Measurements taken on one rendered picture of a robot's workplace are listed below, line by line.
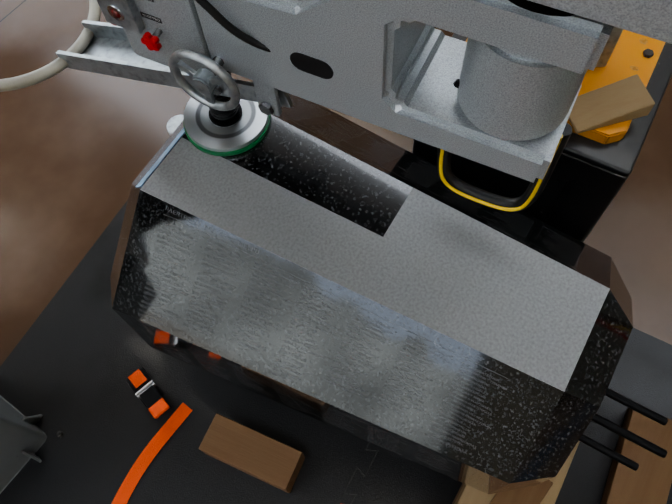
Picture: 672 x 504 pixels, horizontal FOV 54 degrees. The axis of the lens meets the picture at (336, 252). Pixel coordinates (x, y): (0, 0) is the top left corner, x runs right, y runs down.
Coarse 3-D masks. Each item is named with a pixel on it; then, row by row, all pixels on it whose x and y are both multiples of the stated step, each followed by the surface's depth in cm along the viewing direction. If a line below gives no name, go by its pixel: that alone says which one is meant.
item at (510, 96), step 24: (480, 48) 96; (480, 72) 99; (504, 72) 95; (528, 72) 93; (552, 72) 93; (480, 96) 103; (504, 96) 99; (528, 96) 98; (552, 96) 98; (480, 120) 107; (504, 120) 104; (528, 120) 103; (552, 120) 105
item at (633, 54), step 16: (624, 32) 181; (624, 48) 179; (640, 48) 178; (656, 48) 178; (608, 64) 177; (624, 64) 176; (640, 64) 176; (592, 80) 174; (608, 80) 174; (608, 128) 168; (624, 128) 168
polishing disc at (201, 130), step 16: (192, 112) 163; (256, 112) 162; (192, 128) 161; (208, 128) 161; (224, 128) 161; (240, 128) 160; (256, 128) 160; (208, 144) 159; (224, 144) 159; (240, 144) 158
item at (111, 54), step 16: (96, 32) 167; (112, 32) 164; (96, 48) 166; (112, 48) 164; (128, 48) 162; (80, 64) 162; (96, 64) 158; (112, 64) 154; (128, 64) 151; (144, 64) 150; (160, 64) 155; (144, 80) 154; (160, 80) 150; (240, 80) 137; (240, 96) 140; (288, 96) 134; (272, 112) 134
